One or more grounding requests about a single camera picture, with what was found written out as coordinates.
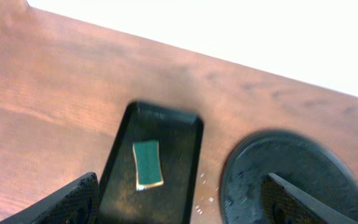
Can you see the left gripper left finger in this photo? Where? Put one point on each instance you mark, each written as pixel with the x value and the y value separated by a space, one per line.
pixel 77 202

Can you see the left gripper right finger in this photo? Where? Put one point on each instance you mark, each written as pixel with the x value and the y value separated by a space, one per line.
pixel 283 203

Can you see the green and yellow sponge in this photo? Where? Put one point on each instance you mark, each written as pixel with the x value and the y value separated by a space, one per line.
pixel 147 165

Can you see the round black tray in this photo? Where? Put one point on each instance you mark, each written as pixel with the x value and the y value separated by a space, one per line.
pixel 295 158

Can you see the black rectangular tray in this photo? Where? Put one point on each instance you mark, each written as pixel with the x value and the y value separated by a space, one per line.
pixel 179 134

